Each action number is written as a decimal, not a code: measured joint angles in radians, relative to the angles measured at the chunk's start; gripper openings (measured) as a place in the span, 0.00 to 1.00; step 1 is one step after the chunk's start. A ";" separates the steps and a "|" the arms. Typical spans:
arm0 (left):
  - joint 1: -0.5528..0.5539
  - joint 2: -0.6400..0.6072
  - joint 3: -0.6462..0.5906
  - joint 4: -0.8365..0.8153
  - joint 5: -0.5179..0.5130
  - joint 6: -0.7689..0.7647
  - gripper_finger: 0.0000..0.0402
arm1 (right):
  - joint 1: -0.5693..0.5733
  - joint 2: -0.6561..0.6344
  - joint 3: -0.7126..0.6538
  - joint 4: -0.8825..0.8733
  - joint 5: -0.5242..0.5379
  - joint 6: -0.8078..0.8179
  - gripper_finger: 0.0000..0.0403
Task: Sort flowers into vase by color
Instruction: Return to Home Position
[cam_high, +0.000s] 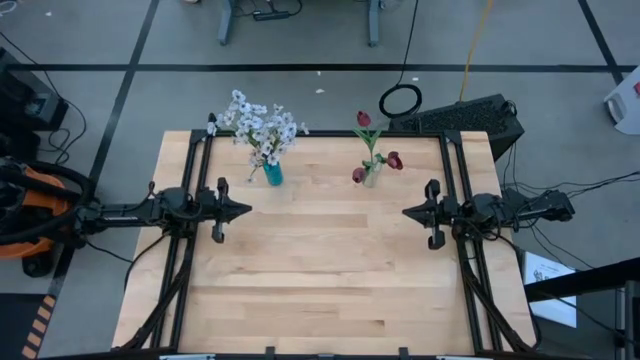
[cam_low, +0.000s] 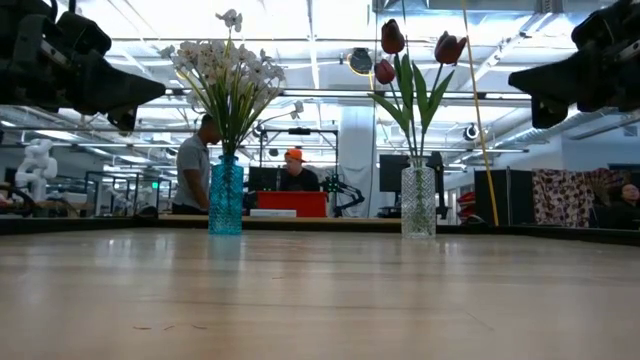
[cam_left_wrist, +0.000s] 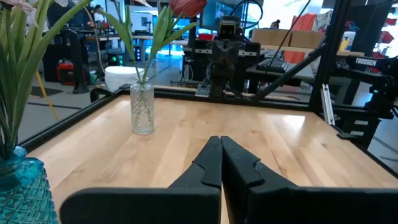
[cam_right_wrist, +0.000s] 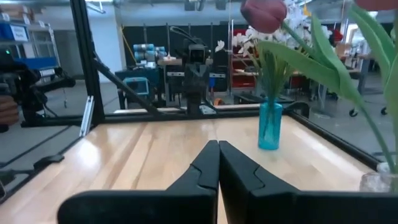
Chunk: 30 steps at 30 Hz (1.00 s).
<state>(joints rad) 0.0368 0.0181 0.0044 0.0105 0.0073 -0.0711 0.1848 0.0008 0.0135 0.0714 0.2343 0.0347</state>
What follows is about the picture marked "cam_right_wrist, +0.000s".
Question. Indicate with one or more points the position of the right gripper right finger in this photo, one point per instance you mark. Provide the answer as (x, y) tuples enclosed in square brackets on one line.
[(311, 208)]

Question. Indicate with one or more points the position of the teal case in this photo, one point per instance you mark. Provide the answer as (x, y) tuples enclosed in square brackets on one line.
[(136, 87)]

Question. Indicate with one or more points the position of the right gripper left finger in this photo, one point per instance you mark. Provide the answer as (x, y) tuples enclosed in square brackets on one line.
[(140, 208)]

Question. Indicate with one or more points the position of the blue storage bin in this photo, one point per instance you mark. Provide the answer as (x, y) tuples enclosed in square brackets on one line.
[(6, 32)]

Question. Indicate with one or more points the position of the clear textured glass vase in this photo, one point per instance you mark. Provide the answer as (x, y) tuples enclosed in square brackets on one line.
[(373, 183)]

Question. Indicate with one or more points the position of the teal textured glass vase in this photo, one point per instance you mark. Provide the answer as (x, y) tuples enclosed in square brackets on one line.
[(270, 130)]

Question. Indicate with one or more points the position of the red shelving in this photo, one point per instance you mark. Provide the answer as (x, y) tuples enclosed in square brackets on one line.
[(244, 82)]

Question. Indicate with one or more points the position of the black caster wheel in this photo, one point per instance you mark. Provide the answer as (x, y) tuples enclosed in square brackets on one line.
[(384, 111), (353, 112)]

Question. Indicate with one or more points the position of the blue rolls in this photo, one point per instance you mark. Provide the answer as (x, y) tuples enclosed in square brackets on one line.
[(144, 51)]

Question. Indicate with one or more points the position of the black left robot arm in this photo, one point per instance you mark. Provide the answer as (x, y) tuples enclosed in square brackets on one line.
[(194, 99)]

